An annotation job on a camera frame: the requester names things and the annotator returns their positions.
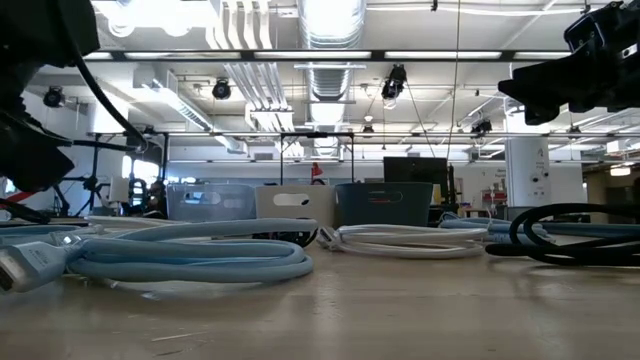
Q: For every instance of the white plastic bin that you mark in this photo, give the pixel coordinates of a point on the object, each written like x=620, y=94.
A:
x=295, y=212

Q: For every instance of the ceiling light panel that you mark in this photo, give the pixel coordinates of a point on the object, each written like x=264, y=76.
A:
x=620, y=171

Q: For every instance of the black metal frame stand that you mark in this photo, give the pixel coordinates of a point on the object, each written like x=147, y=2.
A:
x=281, y=160

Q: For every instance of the black tripod stand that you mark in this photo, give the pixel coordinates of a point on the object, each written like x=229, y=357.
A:
x=93, y=180

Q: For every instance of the grey plastic bin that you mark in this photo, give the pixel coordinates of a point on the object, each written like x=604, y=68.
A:
x=210, y=202

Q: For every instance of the black ceiling spotlight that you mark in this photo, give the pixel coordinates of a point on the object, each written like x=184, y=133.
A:
x=53, y=96
x=481, y=126
x=394, y=82
x=221, y=89

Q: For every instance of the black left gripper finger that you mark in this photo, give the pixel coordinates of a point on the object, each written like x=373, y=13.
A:
x=30, y=155

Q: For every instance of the black computer monitor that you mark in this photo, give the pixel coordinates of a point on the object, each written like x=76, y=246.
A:
x=415, y=170

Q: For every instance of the white round pillar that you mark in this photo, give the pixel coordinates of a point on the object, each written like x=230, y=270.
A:
x=527, y=170

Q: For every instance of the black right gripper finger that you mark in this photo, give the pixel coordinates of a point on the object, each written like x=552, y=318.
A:
x=530, y=90

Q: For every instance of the black overhead light beam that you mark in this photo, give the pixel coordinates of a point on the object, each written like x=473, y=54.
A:
x=375, y=55

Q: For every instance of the dark blue plastic bin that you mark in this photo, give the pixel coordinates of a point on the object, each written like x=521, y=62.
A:
x=385, y=210

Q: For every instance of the person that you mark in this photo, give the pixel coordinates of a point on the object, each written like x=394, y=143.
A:
x=157, y=197

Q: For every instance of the silver ventilation duct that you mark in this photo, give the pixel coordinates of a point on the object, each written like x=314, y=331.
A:
x=330, y=30

